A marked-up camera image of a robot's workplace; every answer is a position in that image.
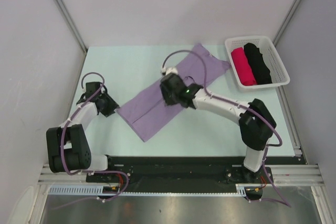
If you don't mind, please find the purple t shirt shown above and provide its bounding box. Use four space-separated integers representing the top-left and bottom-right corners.
117 44 230 142

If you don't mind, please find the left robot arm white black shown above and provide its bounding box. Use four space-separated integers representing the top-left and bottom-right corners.
46 82 119 173

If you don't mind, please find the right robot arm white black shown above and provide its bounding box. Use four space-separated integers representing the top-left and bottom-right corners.
160 73 277 183

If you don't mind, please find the rolled red t shirt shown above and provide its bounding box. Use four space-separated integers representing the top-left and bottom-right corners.
231 47 257 86

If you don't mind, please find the rolled black t shirt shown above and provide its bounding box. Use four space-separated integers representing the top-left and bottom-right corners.
244 43 272 85

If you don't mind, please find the white plastic basket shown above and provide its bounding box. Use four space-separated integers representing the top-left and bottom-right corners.
225 35 290 92

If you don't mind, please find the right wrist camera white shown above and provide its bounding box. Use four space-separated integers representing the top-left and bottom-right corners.
161 67 179 76

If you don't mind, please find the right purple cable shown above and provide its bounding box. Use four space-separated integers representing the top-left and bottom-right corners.
160 49 292 208

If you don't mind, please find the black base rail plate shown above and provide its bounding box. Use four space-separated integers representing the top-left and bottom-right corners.
86 155 275 193

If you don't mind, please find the white slotted cable duct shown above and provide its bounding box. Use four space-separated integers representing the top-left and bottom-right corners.
48 184 263 198

